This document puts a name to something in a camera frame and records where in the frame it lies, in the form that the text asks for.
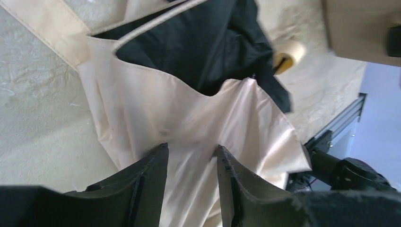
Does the beige folding umbrella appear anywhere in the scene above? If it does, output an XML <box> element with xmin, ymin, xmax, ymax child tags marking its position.
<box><xmin>0</xmin><ymin>0</ymin><xmax>312</xmax><ymax>227</ymax></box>

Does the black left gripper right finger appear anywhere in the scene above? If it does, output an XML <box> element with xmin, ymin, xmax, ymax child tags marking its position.
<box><xmin>217</xmin><ymin>146</ymin><xmax>401</xmax><ymax>227</ymax></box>

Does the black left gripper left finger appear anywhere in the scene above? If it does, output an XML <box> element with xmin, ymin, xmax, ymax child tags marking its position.
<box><xmin>0</xmin><ymin>143</ymin><xmax>169</xmax><ymax>227</ymax></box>

